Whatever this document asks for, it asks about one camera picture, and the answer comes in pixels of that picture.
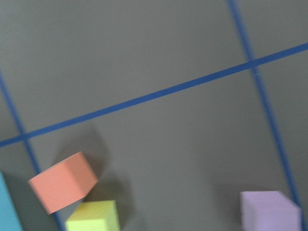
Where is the orange foam block left side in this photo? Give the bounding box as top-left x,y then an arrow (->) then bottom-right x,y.
28,152 -> 98,214

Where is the yellow foam block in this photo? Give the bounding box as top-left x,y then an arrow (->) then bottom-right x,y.
65,200 -> 121,231

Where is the light pink foam block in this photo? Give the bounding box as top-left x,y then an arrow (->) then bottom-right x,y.
240,191 -> 301,231

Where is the teal plastic bin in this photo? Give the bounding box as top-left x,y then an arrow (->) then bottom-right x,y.
0,172 -> 23,231

